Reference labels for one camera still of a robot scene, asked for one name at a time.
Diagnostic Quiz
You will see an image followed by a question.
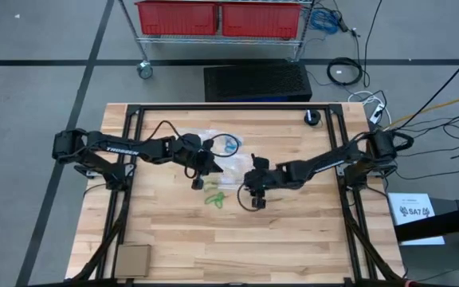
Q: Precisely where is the brown cardboard piece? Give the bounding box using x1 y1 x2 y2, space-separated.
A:
114 243 152 279

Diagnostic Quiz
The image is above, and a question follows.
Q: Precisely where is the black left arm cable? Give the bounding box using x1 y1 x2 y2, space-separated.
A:
203 133 242 159

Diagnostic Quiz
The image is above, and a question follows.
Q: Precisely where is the white paper sign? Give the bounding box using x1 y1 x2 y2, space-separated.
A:
387 192 446 246

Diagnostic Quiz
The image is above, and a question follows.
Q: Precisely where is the chrome wire shelving rack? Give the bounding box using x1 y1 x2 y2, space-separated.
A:
116 0 317 80

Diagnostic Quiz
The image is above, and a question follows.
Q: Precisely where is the black bar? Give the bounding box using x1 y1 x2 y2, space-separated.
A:
394 202 459 244

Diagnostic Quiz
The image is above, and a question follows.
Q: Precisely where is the black cable coil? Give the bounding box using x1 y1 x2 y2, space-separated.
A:
326 57 364 87

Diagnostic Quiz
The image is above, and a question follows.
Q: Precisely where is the red plastic bin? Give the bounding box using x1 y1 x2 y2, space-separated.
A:
135 0 219 36
221 2 304 40

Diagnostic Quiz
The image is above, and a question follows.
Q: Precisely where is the yellow floor cable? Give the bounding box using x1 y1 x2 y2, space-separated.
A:
372 90 459 133

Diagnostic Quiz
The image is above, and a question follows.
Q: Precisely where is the thin black hanging cable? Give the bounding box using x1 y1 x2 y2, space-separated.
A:
361 0 385 88

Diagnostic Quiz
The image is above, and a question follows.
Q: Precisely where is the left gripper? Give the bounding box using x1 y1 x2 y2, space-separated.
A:
169 133 224 191

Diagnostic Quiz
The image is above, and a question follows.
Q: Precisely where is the white power strip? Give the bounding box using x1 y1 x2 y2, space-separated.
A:
368 102 386 125

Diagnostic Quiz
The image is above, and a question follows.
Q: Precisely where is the black power adapter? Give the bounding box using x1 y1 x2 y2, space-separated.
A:
335 10 351 33

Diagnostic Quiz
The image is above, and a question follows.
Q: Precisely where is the black perforated metal box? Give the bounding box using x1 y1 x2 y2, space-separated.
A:
202 62 313 103

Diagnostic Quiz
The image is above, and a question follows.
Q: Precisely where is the black diagonal cable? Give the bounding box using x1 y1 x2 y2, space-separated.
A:
396 39 459 131

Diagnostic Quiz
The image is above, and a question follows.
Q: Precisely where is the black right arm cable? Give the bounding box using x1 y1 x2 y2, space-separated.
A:
236 183 262 213

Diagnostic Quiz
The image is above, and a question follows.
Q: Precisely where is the blue cable coil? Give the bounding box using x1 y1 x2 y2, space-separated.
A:
308 7 340 35

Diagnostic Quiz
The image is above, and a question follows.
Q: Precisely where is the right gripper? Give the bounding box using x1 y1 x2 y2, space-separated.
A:
243 156 294 199

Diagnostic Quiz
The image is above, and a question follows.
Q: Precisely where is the black aluminium table frame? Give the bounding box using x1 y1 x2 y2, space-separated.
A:
65 102 412 287

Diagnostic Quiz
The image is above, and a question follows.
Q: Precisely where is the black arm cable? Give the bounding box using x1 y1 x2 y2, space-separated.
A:
236 183 262 213
203 133 242 159

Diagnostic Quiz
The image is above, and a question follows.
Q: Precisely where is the white cable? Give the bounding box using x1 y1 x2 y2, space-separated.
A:
347 90 393 127

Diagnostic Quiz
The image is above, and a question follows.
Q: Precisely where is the thick black cable loop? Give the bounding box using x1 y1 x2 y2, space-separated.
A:
390 130 415 152

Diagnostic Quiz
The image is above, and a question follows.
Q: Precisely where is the grey cabinet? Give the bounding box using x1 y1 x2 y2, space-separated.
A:
395 197 459 287

